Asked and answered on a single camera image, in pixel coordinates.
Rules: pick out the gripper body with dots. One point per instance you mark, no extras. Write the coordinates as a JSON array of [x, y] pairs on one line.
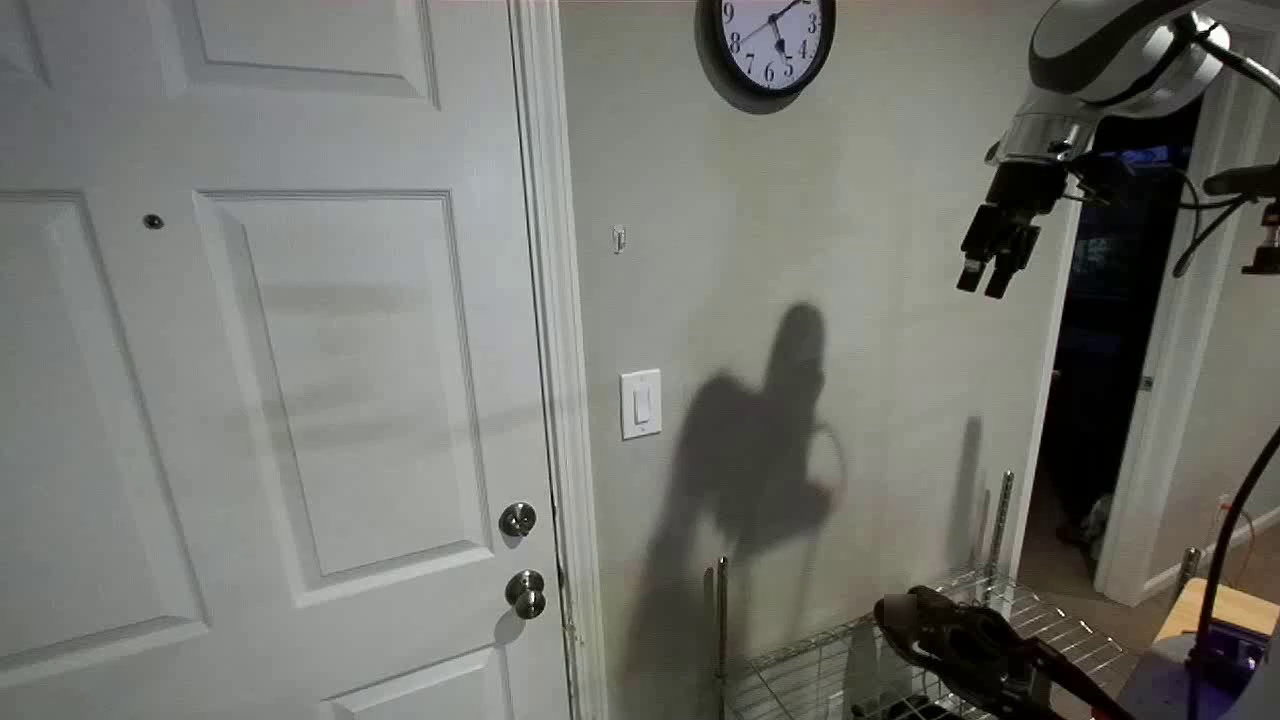
[[1025, 190]]

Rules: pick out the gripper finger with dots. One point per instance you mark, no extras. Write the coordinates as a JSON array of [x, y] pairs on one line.
[[1015, 250], [980, 245]]

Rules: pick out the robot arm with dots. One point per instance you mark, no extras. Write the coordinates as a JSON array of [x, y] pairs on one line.
[[1100, 50]]

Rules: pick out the black handheld tool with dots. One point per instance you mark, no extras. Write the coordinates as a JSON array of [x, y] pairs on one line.
[[960, 640]]

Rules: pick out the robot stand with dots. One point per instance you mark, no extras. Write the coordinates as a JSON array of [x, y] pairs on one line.
[[1240, 605]]

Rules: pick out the silver deadbolt lock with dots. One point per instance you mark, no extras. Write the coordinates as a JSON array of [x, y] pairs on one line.
[[517, 519]]

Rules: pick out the silver door knob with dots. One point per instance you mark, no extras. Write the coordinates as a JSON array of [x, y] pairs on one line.
[[526, 594]]

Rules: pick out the white panel door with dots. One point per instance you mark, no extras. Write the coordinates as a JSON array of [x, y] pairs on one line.
[[250, 400]]

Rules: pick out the camera on mount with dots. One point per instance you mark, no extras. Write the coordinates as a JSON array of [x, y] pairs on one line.
[[1245, 180]]

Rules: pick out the round black wall clock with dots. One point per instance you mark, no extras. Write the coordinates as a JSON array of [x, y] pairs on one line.
[[775, 40]]

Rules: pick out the small white wall hook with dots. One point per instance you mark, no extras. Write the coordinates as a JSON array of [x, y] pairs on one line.
[[619, 238]]

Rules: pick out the white light switch plate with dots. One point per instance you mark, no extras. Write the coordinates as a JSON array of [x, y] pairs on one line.
[[641, 404]]

